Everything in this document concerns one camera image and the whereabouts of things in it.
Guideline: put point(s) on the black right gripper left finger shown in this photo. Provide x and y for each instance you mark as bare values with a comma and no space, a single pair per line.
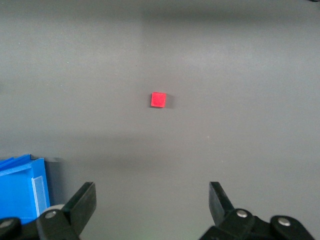
82,202

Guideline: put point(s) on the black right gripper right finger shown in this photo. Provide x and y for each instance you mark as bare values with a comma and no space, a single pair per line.
220,207

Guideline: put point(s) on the small red cube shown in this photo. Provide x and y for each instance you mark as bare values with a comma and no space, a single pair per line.
158,99

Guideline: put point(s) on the blue plastic storage bin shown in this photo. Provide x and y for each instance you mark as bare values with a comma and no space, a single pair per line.
17,190

